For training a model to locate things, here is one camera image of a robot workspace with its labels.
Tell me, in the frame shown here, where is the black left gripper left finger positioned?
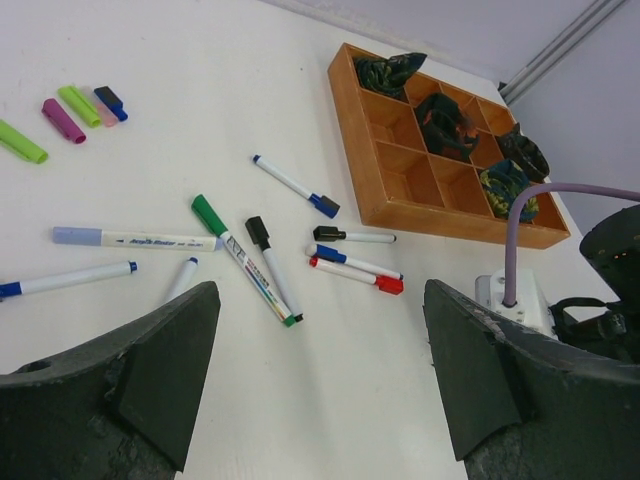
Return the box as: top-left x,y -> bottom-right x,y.
1,281 -> 221,479

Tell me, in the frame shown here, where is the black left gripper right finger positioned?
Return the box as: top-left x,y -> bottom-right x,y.
423,280 -> 639,479

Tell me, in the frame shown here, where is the clear highlighter cap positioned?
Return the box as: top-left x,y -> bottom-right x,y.
80,86 -> 119,128

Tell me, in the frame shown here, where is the blue pen cap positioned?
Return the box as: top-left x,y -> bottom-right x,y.
94,86 -> 128,121

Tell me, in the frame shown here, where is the magenta pen cap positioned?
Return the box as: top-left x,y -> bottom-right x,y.
41,98 -> 86,144

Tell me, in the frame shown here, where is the light green pen cap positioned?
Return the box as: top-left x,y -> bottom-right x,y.
57,85 -> 102,128

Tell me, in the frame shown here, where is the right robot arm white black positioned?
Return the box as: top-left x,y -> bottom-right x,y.
550,206 -> 639,364

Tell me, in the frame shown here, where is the lavender capped white pen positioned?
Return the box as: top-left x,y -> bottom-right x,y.
52,226 -> 224,252

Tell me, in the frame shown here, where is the white marker red cap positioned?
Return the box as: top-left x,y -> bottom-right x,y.
309,257 -> 404,295

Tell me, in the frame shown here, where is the dark green capped marker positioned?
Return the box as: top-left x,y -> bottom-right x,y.
191,194 -> 296,327

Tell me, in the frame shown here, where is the dark cloth bundle front-right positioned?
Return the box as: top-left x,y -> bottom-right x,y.
479,159 -> 530,220

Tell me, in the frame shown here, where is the orange wooden compartment tray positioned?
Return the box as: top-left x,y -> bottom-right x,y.
328,43 -> 548,244

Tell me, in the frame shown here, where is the white marker dark blue cap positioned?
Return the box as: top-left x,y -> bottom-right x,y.
252,154 -> 340,219

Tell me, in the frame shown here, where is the aluminium frame post right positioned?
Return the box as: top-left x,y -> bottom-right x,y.
499,0 -> 629,106

